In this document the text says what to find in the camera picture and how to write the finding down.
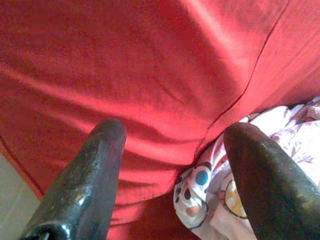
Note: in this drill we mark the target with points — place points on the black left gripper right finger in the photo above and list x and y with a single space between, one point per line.
270 190

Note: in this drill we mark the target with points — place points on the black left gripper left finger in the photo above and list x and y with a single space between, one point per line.
87 180

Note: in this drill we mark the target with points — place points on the pink cartoon print blanket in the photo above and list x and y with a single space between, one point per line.
200 195

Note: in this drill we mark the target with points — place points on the large red fabric cushion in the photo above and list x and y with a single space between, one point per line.
125 62

